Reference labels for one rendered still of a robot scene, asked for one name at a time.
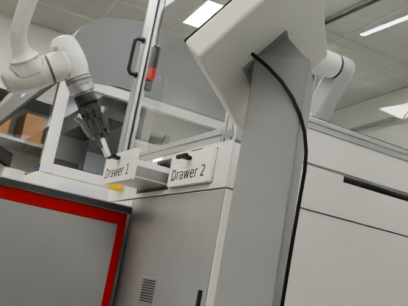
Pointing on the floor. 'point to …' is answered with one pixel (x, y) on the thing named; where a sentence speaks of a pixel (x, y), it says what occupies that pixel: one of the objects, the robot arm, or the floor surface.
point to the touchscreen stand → (265, 185)
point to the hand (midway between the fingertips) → (104, 147)
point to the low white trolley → (57, 246)
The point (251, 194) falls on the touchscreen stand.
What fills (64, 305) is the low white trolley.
